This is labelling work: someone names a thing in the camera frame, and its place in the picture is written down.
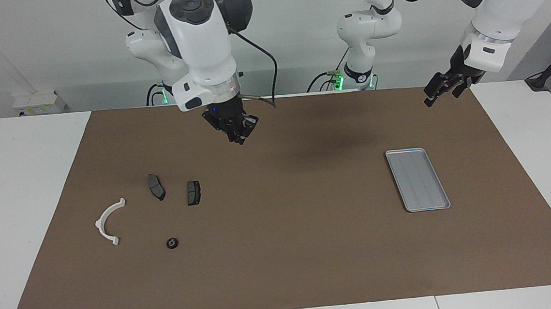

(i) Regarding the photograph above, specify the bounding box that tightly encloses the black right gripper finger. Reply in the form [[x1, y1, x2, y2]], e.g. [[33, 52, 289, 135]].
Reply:
[[227, 120, 242, 143], [236, 113, 261, 145]]

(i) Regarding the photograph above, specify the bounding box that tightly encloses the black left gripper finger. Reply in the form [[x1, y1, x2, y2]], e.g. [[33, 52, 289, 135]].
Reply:
[[450, 76, 471, 99], [422, 71, 455, 108]]

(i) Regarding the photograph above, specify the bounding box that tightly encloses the silver ribbed metal tray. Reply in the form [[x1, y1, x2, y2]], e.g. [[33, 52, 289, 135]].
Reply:
[[384, 146, 451, 214]]

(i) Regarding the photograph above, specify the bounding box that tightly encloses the short dark brake pad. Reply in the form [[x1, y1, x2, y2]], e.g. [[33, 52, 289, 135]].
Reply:
[[186, 180, 203, 206]]

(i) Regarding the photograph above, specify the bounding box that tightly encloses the long dark brake pad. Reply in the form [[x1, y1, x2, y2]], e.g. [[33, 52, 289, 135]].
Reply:
[[147, 173, 167, 202]]

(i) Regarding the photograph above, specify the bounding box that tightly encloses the brown table mat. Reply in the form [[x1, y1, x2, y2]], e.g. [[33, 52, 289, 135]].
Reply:
[[0, 77, 551, 309]]

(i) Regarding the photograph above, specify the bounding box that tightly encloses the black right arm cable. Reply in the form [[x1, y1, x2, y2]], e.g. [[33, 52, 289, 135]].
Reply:
[[104, 0, 282, 120]]

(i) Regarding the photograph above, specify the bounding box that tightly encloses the black left base cable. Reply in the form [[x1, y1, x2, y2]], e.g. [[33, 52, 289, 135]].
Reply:
[[304, 47, 353, 93]]

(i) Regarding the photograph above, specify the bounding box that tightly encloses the black base cable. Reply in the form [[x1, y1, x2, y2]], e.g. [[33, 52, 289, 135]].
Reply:
[[145, 82, 166, 106], [304, 47, 353, 93]]

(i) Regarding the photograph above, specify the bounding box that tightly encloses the black right base cable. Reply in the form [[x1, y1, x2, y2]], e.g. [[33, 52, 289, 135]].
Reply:
[[145, 82, 166, 106]]

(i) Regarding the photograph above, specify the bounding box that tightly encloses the white half-ring bracket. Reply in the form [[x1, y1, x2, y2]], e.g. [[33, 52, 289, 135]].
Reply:
[[93, 197, 130, 248]]

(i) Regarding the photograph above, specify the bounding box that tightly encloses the white wall socket box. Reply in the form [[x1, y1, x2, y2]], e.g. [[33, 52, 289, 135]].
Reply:
[[12, 89, 67, 118]]

